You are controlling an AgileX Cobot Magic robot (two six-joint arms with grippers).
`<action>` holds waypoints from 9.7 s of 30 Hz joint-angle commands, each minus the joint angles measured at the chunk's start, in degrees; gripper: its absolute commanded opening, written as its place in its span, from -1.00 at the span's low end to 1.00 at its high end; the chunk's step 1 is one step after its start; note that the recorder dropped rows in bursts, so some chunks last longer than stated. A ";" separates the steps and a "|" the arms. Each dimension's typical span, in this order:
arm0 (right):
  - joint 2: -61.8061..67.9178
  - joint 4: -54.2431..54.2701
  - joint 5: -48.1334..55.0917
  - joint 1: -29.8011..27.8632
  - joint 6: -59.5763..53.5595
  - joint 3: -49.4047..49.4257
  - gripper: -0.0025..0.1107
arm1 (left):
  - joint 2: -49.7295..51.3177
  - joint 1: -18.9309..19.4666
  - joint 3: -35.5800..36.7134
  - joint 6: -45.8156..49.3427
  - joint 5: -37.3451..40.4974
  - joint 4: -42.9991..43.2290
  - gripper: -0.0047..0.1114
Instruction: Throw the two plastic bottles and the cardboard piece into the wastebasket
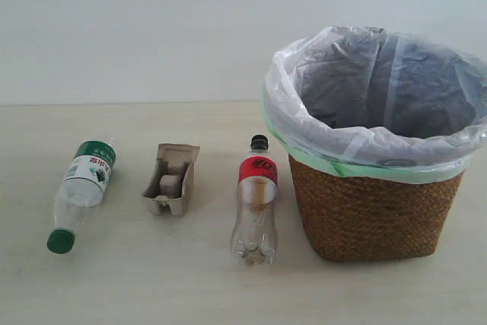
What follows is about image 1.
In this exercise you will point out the grey cardboard pulp tray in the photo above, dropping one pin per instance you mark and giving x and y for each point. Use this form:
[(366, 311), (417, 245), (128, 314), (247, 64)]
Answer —
[(171, 184)]

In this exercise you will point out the red-labelled black-capped soda bottle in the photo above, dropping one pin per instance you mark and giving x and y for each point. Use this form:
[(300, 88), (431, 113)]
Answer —
[(254, 239)]

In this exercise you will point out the green-capped clear water bottle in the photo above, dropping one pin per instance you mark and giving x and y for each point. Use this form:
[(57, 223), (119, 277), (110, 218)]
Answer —
[(81, 191)]

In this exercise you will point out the woven brown wicker basket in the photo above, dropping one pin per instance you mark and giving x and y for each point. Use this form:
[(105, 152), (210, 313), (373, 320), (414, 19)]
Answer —
[(366, 219)]

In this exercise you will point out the translucent white-green bin liner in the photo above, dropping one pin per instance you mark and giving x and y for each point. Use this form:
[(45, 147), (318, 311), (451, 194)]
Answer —
[(370, 102)]

